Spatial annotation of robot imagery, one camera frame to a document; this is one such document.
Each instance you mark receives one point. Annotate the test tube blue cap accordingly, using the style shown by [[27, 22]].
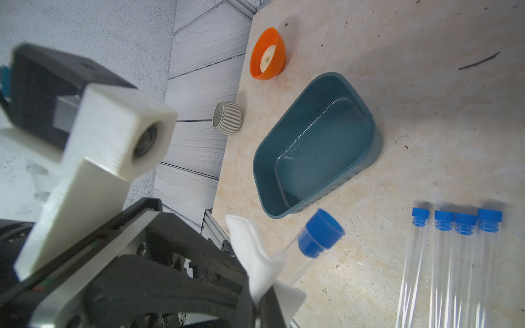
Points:
[[319, 235], [484, 271], [462, 269], [412, 268], [440, 304]]

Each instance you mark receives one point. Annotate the teal plastic tub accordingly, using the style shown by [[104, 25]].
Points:
[[326, 137]]

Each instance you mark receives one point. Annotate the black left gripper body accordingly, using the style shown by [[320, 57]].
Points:
[[82, 286]]

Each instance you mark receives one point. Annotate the white wiping cloth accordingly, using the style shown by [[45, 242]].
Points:
[[279, 271]]

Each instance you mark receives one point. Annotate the cream ring donut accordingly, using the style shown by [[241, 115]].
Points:
[[267, 57]]

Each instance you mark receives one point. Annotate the grey striped ceramic mug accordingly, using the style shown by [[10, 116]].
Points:
[[227, 118]]

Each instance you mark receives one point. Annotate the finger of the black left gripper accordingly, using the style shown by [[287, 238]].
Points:
[[151, 289], [269, 311]]

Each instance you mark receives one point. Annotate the orange plastic bowl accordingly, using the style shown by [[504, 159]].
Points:
[[269, 37]]

